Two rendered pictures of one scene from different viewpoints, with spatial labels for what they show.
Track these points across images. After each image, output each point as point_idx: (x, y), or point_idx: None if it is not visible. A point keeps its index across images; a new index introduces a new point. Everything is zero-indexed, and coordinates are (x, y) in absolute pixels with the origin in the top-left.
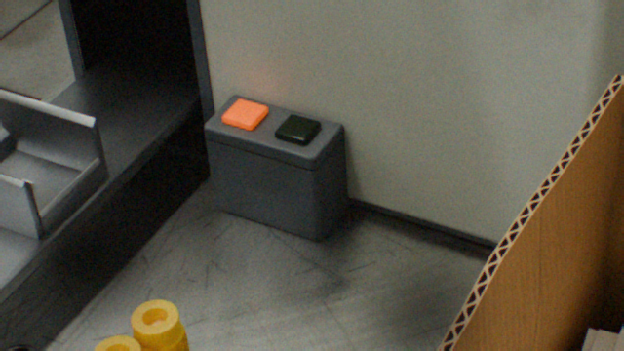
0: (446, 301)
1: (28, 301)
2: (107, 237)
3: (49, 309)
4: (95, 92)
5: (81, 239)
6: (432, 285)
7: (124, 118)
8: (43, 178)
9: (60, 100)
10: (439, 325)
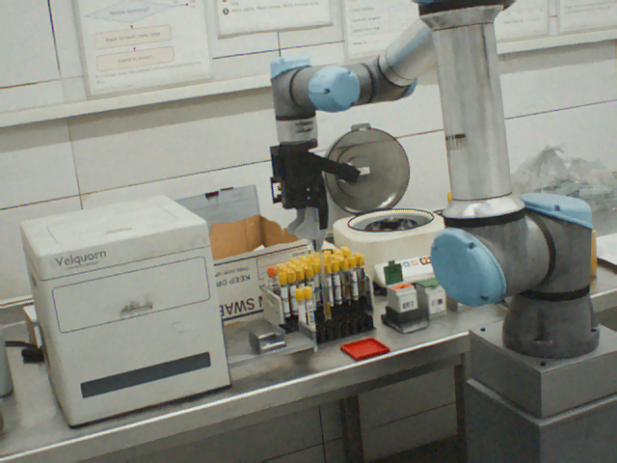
0: None
1: (281, 360)
2: (254, 366)
3: (280, 358)
4: (231, 359)
5: (260, 367)
6: None
7: (233, 352)
8: (262, 346)
9: (241, 359)
10: None
